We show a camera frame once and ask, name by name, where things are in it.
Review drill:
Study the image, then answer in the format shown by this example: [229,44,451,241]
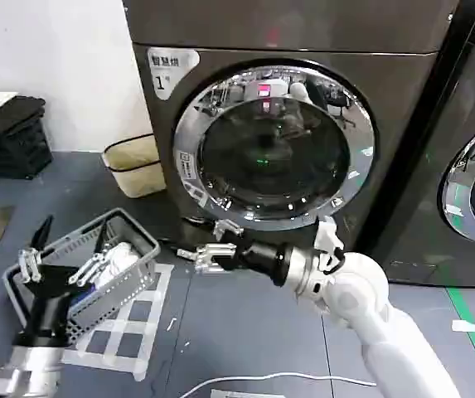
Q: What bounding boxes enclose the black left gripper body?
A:
[14,265,88,347]

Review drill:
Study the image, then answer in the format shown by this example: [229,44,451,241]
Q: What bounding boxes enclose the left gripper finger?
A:
[68,222,117,288]
[17,214,55,284]

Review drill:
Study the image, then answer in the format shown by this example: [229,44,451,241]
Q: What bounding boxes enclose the black crate with black cloth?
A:
[0,92,55,181]

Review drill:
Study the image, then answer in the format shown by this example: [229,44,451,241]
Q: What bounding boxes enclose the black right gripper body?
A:
[230,231,298,288]

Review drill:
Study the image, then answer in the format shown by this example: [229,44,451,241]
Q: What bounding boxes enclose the grey perforated plastic basket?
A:
[2,206,162,346]

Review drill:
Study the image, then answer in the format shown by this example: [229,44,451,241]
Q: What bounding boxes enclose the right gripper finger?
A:
[182,216,245,245]
[176,243,239,275]

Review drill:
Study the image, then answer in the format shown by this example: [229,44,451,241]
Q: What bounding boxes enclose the grey dryer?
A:
[385,0,475,292]
[122,0,463,288]

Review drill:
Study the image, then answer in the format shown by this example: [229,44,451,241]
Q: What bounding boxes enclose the white cable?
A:
[178,370,378,398]

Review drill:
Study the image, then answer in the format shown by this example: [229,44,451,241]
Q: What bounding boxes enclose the white paper scrap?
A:
[451,318,475,334]

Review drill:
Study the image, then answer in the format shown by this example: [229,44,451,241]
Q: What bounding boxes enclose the beige fabric hamper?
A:
[101,132,168,199]

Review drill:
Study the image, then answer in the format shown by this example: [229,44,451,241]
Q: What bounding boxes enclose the white clothes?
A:
[95,241,147,288]

